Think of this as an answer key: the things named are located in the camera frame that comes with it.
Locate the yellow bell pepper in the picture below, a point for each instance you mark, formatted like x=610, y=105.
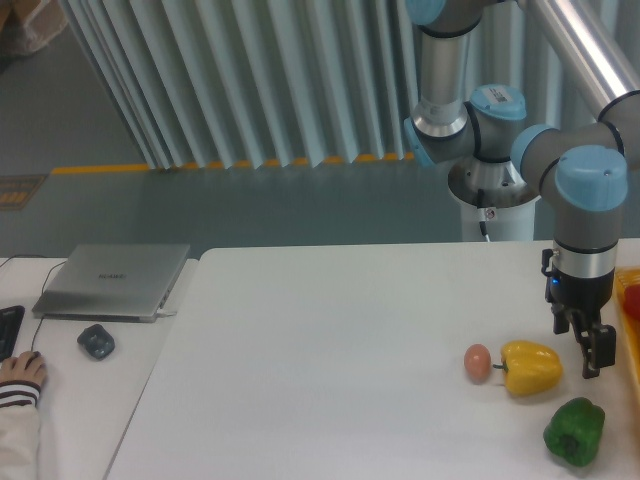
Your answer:
x=529, y=368

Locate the cardboard box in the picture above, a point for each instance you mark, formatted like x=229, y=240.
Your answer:
x=29, y=26

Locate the white folding partition screen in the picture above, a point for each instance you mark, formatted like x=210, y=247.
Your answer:
x=256, y=83

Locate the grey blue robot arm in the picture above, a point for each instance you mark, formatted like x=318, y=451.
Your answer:
x=581, y=174

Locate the black keyboard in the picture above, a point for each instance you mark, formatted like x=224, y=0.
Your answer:
x=10, y=324

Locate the person's hand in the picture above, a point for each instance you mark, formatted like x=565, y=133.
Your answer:
x=13, y=372

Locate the green bell pepper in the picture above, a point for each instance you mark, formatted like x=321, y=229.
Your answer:
x=575, y=431

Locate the white striped sleeve forearm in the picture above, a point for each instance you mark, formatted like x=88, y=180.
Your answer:
x=20, y=429

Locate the yellow basket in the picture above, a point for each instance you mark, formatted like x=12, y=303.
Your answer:
x=624, y=277

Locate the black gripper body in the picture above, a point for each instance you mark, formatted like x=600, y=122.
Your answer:
x=578, y=280

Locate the dark grey small case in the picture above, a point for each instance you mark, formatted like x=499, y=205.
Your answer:
x=96, y=342

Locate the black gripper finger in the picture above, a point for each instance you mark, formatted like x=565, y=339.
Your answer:
x=561, y=318
x=597, y=342

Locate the red pepper in basket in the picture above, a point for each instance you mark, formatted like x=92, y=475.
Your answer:
x=631, y=301

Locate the black computer mouse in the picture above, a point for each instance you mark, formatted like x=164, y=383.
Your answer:
x=27, y=358

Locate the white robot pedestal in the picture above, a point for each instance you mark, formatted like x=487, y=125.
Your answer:
x=495, y=203

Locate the brown egg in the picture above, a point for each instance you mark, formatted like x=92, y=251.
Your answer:
x=477, y=363

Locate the silver closed laptop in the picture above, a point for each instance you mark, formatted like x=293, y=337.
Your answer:
x=117, y=282

